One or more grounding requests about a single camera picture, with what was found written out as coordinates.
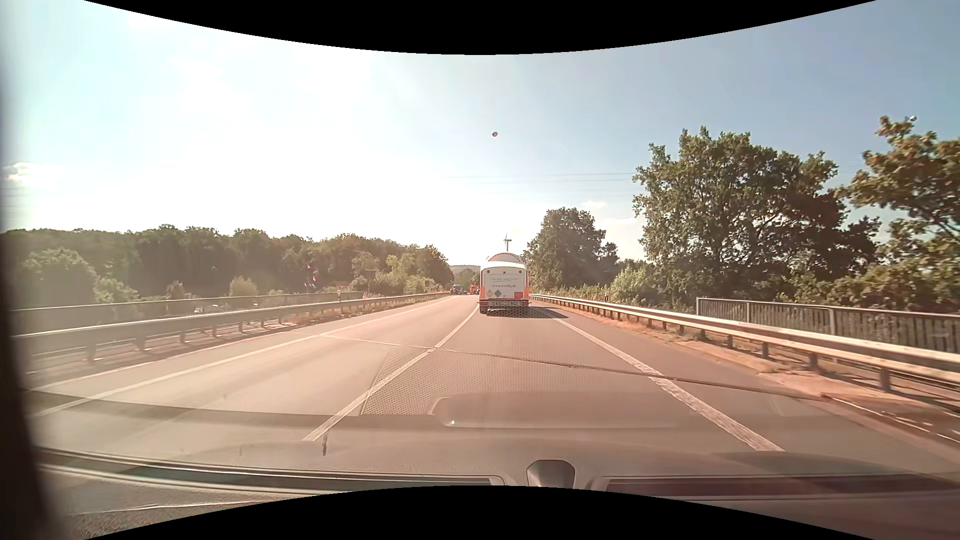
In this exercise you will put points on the white tanker lorry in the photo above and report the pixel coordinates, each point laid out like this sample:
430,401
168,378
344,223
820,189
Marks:
504,285

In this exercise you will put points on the grey asphalt road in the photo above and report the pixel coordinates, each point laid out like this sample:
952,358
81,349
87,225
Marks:
517,352

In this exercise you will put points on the car's own bonnet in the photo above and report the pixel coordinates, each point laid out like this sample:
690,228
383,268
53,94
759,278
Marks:
480,459

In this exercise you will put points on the row of green trees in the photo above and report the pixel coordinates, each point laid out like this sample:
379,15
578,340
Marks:
742,225

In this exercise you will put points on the wood of green trees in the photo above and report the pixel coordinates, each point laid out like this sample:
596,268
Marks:
210,262

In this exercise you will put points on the grey metal railing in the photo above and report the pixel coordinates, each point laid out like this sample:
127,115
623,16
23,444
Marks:
150,307
862,322

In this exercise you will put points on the paved verge strip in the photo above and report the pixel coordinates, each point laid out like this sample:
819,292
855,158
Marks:
825,379

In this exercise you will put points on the metal guard rail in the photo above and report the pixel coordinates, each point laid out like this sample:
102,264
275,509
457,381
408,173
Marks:
202,321
757,331

